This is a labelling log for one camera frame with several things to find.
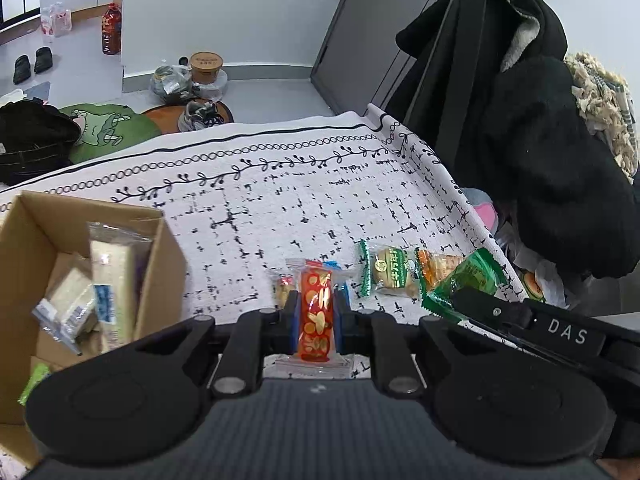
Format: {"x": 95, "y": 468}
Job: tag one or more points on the cardboard box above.
{"x": 160, "y": 270}

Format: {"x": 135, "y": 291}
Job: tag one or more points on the white sandwich packet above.
{"x": 70, "y": 305}

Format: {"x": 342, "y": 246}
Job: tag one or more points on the red clear-ended snack packet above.
{"x": 316, "y": 310}

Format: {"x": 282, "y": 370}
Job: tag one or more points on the black bag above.
{"x": 35, "y": 140}

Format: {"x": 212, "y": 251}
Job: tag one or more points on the blue snack packet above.
{"x": 331, "y": 264}

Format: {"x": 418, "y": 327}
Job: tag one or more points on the black upright panel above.
{"x": 450, "y": 85}

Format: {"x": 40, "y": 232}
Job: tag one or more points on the pink plush toy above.
{"x": 485, "y": 210}

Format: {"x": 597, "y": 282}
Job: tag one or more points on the beige fringed cloth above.
{"x": 607, "y": 110}

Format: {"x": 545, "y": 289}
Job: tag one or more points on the bright green snack packet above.
{"x": 32, "y": 384}

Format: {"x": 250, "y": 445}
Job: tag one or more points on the black fleece coat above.
{"x": 550, "y": 160}

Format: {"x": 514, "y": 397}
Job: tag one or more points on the clear plastic container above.
{"x": 212, "y": 87}

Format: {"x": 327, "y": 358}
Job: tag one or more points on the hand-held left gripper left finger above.
{"x": 292, "y": 317}

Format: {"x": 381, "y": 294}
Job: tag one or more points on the grey sneakers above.
{"x": 200, "y": 116}

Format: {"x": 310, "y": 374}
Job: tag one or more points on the brown paper bowl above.
{"x": 205, "y": 66}

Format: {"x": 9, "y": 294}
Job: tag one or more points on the small yellow snack packet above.
{"x": 284, "y": 289}

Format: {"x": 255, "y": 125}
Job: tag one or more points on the red oil bottle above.
{"x": 111, "y": 30}

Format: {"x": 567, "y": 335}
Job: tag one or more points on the green-edged cake packet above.
{"x": 391, "y": 271}

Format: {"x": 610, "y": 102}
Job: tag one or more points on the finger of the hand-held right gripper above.
{"x": 505, "y": 336}
{"x": 490, "y": 307}

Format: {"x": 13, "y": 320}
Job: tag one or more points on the orange cracker packet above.
{"x": 442, "y": 264}

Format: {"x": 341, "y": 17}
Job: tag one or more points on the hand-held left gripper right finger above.
{"x": 342, "y": 317}

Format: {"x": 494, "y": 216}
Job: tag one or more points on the grey wardrobe door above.
{"x": 360, "y": 35}

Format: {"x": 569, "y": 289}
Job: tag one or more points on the pink clear plastic bag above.
{"x": 56, "y": 20}

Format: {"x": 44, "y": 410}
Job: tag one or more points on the white black-printed cloth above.
{"x": 280, "y": 195}

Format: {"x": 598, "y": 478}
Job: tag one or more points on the black slipper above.
{"x": 43, "y": 60}
{"x": 21, "y": 69}

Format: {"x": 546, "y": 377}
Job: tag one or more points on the white plastic bag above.
{"x": 552, "y": 285}

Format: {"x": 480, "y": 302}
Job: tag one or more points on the filled clear plastic bag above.
{"x": 170, "y": 82}

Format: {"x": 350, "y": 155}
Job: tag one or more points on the long white bread packet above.
{"x": 117, "y": 285}

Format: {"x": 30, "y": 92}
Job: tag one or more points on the dark green snack packet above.
{"x": 472, "y": 277}

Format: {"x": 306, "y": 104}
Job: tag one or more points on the burger toy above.
{"x": 532, "y": 286}

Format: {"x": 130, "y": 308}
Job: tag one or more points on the brown round mat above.
{"x": 160, "y": 117}

